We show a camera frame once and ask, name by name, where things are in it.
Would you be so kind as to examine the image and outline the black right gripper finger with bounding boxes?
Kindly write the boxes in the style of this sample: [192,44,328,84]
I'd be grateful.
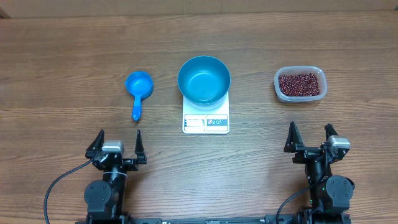
[284,121,303,153]
[324,123,338,140]

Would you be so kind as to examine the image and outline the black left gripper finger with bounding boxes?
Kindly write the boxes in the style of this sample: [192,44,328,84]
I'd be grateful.
[134,129,147,164]
[85,129,104,158]

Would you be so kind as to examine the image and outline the red adzuki beans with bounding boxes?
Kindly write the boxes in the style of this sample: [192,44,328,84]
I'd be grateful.
[278,73,320,96]

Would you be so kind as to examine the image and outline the white digital kitchen scale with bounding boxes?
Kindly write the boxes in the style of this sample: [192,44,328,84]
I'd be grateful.
[182,93,230,134]

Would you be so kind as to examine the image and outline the blue plastic measuring scoop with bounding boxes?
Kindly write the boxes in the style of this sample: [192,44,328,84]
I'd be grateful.
[125,71,154,121]

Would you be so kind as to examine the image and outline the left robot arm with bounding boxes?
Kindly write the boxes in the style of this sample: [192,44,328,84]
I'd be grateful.
[84,130,147,224]

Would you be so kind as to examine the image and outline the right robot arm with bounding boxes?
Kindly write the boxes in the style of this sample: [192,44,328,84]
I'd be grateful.
[275,122,355,224]

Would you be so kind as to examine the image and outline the blue metal bowl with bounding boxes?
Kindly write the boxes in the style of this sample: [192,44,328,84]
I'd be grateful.
[177,55,231,105]

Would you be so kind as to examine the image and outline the clear plastic container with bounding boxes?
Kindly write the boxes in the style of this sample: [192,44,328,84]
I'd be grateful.
[274,65,328,103]

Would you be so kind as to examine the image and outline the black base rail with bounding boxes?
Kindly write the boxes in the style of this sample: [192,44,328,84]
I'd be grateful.
[76,214,352,224]

